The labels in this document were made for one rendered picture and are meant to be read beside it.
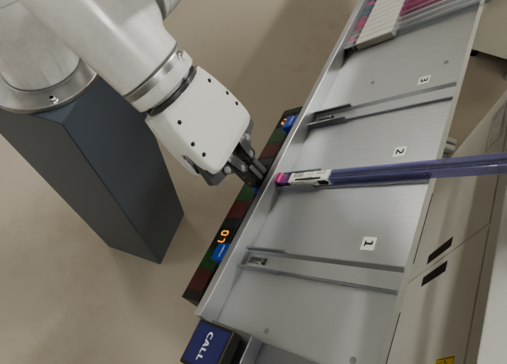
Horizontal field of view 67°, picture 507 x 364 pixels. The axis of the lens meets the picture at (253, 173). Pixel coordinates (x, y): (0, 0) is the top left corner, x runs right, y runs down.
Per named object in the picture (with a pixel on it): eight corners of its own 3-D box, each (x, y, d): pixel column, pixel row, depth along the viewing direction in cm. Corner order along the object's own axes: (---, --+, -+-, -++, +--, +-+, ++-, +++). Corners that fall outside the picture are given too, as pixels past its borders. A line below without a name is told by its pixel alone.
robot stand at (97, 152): (108, 246, 121) (-39, 94, 60) (135, 197, 129) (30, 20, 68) (160, 264, 118) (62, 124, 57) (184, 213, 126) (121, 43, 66)
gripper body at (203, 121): (170, 63, 48) (228, 124, 54) (123, 121, 44) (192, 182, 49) (204, 43, 43) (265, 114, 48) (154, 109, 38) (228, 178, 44)
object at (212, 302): (236, 341, 45) (192, 313, 41) (390, 5, 74) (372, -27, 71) (243, 343, 44) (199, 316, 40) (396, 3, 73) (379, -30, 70)
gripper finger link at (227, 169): (222, 152, 50) (254, 183, 53) (210, 171, 49) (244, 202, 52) (238, 149, 48) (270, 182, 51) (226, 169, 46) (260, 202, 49)
